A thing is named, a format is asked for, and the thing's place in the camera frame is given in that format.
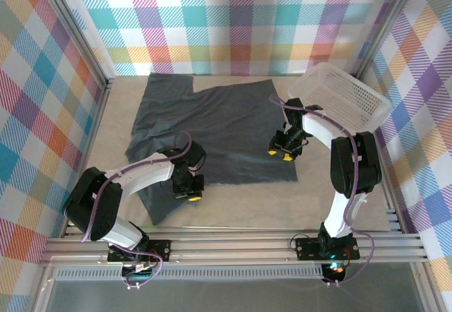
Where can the white plastic mesh basket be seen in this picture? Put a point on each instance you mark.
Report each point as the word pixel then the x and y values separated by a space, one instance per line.
pixel 349 93

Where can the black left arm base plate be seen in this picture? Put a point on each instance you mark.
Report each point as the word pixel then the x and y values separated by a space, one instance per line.
pixel 160 250

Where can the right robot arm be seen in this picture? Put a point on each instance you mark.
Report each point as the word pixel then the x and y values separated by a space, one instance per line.
pixel 356 163

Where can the aluminium frame post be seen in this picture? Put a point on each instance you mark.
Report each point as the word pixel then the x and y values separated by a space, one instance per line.
pixel 77 33
pixel 386 26

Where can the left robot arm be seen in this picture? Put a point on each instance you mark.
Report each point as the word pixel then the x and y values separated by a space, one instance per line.
pixel 95 213

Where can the small circuit board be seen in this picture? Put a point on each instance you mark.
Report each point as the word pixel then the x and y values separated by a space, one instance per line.
pixel 335 269
pixel 136 271

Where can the dark grey t-shirt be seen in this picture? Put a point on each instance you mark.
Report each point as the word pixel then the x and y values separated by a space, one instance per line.
pixel 229 114

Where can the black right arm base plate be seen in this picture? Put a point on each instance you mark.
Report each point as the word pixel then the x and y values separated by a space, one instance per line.
pixel 307 248

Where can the wide aluminium base rail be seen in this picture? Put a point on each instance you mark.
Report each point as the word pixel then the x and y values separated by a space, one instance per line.
pixel 229 248

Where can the aluminium table side rail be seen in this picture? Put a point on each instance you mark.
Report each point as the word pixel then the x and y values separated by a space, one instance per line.
pixel 93 125
pixel 395 206

